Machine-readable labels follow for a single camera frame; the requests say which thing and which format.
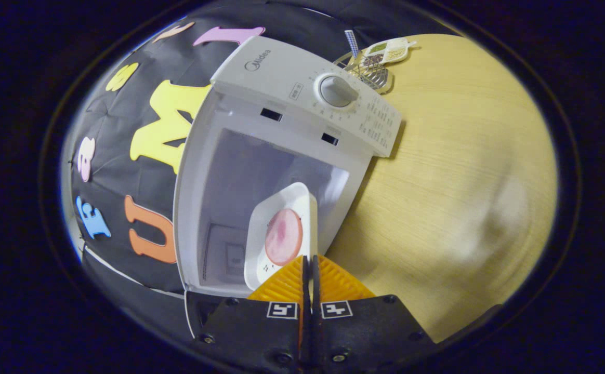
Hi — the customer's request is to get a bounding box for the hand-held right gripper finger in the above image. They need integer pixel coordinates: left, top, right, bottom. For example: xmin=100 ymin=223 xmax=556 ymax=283
xmin=196 ymin=255 xmax=311 ymax=374
xmin=311 ymin=255 xmax=436 ymax=374

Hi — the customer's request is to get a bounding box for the white square food plate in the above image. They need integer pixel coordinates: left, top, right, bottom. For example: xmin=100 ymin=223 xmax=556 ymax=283
xmin=244 ymin=182 xmax=318 ymax=290

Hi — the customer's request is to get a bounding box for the pink meat slice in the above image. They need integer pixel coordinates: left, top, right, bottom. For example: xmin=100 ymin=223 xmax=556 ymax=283
xmin=265 ymin=208 xmax=304 ymax=266

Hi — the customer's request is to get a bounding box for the white microwave oven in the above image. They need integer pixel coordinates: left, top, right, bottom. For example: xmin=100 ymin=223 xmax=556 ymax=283
xmin=173 ymin=35 xmax=403 ymax=338

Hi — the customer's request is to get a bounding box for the white divided grain dish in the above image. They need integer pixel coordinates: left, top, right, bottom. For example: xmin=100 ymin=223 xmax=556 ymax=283
xmin=362 ymin=37 xmax=417 ymax=64

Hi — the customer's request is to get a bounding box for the metal wire basket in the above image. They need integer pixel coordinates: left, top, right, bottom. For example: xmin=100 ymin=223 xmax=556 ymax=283
xmin=334 ymin=49 xmax=394 ymax=94

